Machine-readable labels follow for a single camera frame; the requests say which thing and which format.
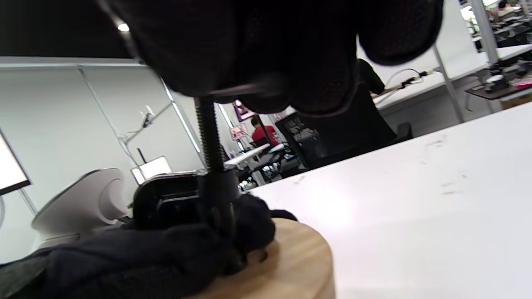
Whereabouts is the white curved stand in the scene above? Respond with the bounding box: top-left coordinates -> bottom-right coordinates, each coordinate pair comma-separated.
31,168 -> 130,250

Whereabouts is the black mesh office chair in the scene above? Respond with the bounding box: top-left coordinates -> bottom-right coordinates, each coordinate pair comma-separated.
275,58 -> 413,170

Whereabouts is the round wooden disc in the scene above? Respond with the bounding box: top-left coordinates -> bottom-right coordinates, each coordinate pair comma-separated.
187,218 -> 335,299

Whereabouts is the small lit monitor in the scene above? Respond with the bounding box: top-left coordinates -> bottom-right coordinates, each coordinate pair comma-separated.
131,155 -> 173,186

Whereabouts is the metal post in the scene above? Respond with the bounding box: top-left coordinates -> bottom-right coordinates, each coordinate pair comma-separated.
432,45 -> 465,123

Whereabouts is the person's left hand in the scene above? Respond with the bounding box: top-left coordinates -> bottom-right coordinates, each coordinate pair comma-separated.
0,194 -> 298,299

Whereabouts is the black metal clamp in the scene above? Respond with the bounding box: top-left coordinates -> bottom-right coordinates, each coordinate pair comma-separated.
131,81 -> 288,276

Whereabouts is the large lit monitor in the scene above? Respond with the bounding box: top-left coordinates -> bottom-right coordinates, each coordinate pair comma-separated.
0,131 -> 32,196

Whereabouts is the person's right hand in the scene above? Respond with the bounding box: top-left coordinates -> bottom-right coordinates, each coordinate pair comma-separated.
96,0 -> 443,117

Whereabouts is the white cable with black connectors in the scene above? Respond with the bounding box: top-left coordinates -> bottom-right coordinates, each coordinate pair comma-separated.
384,68 -> 438,90

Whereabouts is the grey aluminium post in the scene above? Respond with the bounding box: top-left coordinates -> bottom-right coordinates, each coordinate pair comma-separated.
470,0 -> 499,65

